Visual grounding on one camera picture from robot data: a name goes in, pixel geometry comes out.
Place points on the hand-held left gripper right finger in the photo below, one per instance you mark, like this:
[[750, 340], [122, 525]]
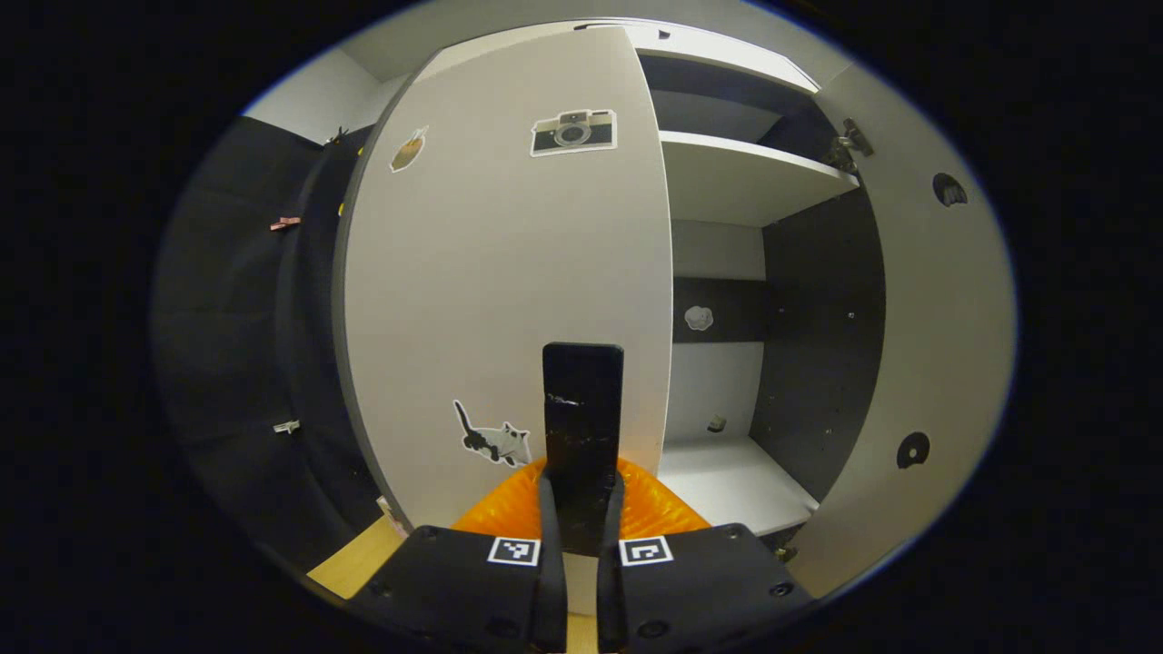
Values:
[[611, 599]]

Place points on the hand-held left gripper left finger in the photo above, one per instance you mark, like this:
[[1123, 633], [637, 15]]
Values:
[[551, 599]]

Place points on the white double-door shoe cabinet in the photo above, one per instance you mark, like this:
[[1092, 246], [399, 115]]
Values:
[[818, 363]]

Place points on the metal door hinge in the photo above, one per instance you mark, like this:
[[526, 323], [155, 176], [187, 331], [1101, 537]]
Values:
[[787, 551], [847, 145]]

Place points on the white cabinet shelf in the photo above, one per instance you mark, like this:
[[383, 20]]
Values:
[[736, 177]]

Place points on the silver clip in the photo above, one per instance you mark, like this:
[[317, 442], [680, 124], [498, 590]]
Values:
[[286, 426]]

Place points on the pink clip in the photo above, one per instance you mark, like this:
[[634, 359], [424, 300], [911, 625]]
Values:
[[284, 222]]

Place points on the black clip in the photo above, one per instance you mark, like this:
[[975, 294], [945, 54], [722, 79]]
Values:
[[337, 136]]

